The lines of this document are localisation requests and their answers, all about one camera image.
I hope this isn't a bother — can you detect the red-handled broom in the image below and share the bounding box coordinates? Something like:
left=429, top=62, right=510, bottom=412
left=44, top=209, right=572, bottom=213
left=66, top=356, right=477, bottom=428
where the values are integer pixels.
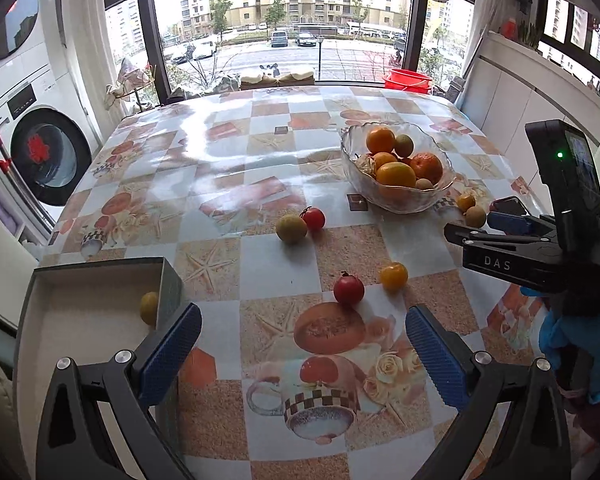
left=0, top=119, right=56, bottom=228

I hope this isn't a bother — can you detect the person's right forearm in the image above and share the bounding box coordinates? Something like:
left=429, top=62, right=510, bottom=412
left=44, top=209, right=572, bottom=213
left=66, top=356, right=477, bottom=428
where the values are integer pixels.
left=560, top=385, right=600, bottom=471

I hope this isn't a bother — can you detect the smartphone with red case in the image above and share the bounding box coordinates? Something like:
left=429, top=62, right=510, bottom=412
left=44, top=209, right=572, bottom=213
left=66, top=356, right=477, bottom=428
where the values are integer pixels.
left=489, top=196, right=528, bottom=217

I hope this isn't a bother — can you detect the shallow grey-green cardboard box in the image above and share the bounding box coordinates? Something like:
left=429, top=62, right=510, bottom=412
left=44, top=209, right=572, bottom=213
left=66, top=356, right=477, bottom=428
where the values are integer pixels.
left=12, top=257, right=184, bottom=480

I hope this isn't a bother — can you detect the yellow tomato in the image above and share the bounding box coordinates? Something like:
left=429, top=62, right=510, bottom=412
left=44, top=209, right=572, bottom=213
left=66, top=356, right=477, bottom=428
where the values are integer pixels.
left=379, top=261, right=409, bottom=292

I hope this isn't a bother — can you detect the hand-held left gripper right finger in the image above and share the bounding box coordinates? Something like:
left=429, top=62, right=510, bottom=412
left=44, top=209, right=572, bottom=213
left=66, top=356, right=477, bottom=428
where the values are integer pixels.
left=405, top=304, right=573, bottom=480

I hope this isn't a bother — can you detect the large dimpled mandarin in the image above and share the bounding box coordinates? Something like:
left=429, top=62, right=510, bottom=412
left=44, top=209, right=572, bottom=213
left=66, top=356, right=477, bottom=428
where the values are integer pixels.
left=410, top=152, right=444, bottom=185

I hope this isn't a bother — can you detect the wire rack with pale bundle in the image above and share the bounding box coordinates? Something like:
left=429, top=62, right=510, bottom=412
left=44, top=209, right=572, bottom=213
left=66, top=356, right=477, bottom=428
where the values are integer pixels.
left=105, top=57, right=158, bottom=111

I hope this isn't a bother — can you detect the red cherry tomato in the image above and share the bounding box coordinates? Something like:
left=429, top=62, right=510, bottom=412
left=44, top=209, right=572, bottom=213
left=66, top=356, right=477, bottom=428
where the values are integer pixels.
left=333, top=271, right=366, bottom=306
left=300, top=206, right=327, bottom=232

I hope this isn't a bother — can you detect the round orange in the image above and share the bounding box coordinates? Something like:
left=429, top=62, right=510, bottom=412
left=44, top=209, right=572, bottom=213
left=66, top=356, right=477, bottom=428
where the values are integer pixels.
left=366, top=127, right=396, bottom=155

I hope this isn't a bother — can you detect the white tumble dryer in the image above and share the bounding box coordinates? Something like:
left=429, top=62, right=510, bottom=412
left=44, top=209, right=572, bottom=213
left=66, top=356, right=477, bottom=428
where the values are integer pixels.
left=0, top=0, right=81, bottom=91

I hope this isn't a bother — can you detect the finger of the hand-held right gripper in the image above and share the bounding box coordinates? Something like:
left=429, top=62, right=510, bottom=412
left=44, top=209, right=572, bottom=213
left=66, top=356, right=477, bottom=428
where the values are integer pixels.
left=444, top=223, right=565, bottom=292
left=487, top=211, right=558, bottom=236

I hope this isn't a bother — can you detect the clear glass bowl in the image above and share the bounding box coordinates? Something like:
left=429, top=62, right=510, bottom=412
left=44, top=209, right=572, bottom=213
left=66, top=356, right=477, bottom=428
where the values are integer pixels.
left=341, top=121, right=457, bottom=214

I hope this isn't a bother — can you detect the person's right hand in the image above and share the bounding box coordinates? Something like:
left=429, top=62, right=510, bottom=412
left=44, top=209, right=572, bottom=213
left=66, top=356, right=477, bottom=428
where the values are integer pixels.
left=522, top=285, right=600, bottom=404

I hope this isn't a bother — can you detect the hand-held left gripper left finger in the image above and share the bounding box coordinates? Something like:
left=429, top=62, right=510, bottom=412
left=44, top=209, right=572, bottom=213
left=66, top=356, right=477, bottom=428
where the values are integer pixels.
left=36, top=303, right=202, bottom=480

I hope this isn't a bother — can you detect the white washing machine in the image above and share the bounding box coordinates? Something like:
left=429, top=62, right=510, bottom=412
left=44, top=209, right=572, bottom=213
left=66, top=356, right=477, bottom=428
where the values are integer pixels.
left=0, top=57, right=101, bottom=241

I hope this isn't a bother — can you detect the white cabinet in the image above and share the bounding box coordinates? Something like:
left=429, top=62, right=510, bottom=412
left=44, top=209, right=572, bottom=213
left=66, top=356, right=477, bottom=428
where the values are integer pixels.
left=472, top=30, right=600, bottom=191

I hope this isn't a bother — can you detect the red plastic basin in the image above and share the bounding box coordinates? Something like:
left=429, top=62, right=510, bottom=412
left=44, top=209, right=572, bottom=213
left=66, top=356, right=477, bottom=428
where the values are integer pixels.
left=382, top=68, right=433, bottom=93

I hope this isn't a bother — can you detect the green potted plant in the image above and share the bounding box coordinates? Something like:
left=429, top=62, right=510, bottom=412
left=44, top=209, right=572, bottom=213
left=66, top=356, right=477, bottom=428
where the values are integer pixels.
left=519, top=22, right=543, bottom=51

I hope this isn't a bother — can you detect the lavender soft bundle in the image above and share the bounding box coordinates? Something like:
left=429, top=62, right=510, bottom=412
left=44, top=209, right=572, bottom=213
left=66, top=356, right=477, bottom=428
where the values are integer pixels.
left=0, top=191, right=20, bottom=235

